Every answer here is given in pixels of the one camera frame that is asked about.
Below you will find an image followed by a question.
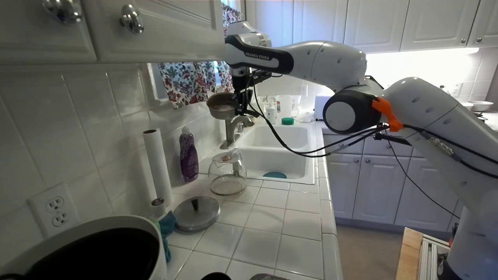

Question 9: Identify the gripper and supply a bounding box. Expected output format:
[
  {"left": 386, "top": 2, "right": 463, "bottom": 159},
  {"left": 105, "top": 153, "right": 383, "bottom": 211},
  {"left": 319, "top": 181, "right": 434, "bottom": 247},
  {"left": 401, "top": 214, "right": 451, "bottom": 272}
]
[{"left": 232, "top": 75, "right": 260, "bottom": 118}]

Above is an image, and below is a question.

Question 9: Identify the brushed metal tap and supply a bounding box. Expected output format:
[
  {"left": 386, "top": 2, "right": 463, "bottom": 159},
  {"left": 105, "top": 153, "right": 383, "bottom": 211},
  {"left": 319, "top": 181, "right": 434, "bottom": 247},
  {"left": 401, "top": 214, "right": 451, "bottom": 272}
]
[{"left": 220, "top": 114, "right": 256, "bottom": 150}]

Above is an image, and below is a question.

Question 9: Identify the white pump soap bottle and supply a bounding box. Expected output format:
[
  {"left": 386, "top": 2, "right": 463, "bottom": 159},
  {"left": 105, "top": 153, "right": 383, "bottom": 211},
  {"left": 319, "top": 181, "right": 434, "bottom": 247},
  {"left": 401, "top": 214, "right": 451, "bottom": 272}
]
[{"left": 266, "top": 101, "right": 278, "bottom": 125}]

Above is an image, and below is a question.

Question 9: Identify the white plastic container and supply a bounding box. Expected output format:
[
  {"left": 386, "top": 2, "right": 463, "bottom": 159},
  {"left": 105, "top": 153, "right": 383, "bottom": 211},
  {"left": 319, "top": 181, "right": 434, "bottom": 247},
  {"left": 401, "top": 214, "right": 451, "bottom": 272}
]
[{"left": 275, "top": 94, "right": 300, "bottom": 117}]

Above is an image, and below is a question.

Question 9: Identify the white double sink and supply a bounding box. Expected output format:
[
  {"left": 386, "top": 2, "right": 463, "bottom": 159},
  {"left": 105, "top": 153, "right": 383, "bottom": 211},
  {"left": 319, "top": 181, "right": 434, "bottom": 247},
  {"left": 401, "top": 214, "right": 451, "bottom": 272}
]
[{"left": 230, "top": 123, "right": 316, "bottom": 185}]

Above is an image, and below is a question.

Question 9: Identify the floral curtain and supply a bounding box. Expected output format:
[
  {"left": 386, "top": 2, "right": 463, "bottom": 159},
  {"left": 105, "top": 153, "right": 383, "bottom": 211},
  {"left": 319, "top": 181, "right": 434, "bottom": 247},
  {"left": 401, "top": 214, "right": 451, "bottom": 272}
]
[{"left": 158, "top": 3, "right": 244, "bottom": 110}]

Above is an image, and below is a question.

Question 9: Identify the glass coffee pot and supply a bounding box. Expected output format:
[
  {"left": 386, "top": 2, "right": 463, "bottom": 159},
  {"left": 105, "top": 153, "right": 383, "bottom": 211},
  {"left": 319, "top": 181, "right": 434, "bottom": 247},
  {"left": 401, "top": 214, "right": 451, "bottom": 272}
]
[{"left": 208, "top": 148, "right": 248, "bottom": 197}]

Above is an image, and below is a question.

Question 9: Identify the purple dish soap bottle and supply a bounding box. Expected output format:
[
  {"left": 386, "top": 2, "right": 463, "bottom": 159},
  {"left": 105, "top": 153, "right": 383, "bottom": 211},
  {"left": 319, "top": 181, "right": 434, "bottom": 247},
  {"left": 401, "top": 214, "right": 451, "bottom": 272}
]
[{"left": 179, "top": 126, "right": 200, "bottom": 183}]

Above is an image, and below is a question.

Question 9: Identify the white toaster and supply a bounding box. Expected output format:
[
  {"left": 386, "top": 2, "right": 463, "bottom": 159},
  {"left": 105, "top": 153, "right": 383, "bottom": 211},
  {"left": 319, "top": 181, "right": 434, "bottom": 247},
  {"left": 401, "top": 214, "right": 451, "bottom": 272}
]
[{"left": 314, "top": 95, "right": 332, "bottom": 121}]

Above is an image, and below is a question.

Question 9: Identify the window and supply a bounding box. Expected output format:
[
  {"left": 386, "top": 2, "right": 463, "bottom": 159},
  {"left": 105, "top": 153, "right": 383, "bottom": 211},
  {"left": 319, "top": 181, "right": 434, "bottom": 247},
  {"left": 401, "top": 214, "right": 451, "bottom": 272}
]
[{"left": 147, "top": 0, "right": 246, "bottom": 102}]

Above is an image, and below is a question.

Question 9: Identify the white paper towel roll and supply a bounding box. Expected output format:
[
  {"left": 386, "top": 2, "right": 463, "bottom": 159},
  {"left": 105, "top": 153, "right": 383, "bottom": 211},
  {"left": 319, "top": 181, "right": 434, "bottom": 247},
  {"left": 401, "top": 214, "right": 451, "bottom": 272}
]
[{"left": 142, "top": 128, "right": 174, "bottom": 218}]

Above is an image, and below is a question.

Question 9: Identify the white cabinet door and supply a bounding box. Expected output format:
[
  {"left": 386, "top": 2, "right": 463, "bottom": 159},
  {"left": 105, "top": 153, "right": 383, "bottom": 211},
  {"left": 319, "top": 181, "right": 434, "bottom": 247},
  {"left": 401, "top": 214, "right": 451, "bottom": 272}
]
[
  {"left": 0, "top": 0, "right": 97, "bottom": 65},
  {"left": 81, "top": 0, "right": 227, "bottom": 63}
]

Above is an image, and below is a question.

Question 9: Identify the round metal lid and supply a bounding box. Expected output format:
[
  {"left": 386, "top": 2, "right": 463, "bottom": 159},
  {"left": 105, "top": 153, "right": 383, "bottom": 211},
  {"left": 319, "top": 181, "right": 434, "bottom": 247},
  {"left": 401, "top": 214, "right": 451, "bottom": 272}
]
[{"left": 173, "top": 196, "right": 221, "bottom": 233}]

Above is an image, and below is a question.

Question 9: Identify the teal cloth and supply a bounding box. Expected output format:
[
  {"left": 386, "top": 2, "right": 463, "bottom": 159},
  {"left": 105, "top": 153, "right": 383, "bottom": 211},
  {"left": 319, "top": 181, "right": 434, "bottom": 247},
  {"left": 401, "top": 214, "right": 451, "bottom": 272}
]
[{"left": 157, "top": 211, "right": 178, "bottom": 263}]

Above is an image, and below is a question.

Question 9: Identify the chrome cabinet knob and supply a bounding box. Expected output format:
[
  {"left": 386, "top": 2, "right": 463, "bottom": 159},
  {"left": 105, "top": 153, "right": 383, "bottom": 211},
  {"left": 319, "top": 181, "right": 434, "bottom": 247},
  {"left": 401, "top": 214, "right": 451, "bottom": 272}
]
[
  {"left": 42, "top": 0, "right": 83, "bottom": 25},
  {"left": 119, "top": 4, "right": 145, "bottom": 35}
]

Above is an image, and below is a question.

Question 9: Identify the row of white lower cabinets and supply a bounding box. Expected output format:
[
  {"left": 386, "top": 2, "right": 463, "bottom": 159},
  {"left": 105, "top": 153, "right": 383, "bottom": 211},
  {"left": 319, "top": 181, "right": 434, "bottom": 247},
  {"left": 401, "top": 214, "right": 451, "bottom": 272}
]
[{"left": 322, "top": 131, "right": 467, "bottom": 233}]

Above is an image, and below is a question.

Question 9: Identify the row of white cabinets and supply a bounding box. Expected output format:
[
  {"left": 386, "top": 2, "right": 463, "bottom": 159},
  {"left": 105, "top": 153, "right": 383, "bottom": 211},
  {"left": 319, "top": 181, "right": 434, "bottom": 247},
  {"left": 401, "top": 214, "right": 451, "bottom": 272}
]
[
  {"left": 322, "top": 131, "right": 467, "bottom": 233},
  {"left": 245, "top": 0, "right": 498, "bottom": 54}
]

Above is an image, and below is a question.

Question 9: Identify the row of white upper cabinets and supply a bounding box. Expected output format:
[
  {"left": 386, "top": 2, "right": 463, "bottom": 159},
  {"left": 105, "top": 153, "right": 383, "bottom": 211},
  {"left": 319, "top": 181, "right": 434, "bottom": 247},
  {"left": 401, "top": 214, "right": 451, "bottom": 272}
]
[{"left": 245, "top": 0, "right": 498, "bottom": 54}]

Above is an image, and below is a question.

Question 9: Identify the white appliance with black bowl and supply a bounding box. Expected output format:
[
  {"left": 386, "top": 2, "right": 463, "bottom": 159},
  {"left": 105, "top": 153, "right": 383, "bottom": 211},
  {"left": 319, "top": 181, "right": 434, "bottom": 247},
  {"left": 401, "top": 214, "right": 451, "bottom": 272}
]
[{"left": 0, "top": 215, "right": 168, "bottom": 280}]

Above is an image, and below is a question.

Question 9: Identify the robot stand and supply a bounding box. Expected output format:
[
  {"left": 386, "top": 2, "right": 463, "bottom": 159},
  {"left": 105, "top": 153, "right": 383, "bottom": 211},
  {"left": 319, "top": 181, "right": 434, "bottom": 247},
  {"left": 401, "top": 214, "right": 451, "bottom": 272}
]
[{"left": 395, "top": 227, "right": 454, "bottom": 280}]

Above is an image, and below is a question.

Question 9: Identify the white bowl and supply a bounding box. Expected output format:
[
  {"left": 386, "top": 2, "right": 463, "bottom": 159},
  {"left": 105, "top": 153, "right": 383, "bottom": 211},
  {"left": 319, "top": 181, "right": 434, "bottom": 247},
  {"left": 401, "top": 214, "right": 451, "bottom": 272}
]
[{"left": 468, "top": 100, "right": 494, "bottom": 112}]

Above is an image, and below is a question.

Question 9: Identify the white wall cabinet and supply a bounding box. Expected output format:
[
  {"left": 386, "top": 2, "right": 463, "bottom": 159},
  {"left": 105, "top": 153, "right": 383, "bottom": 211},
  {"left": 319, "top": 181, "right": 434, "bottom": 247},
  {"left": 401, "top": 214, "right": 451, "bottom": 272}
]
[{"left": 0, "top": 0, "right": 227, "bottom": 65}]

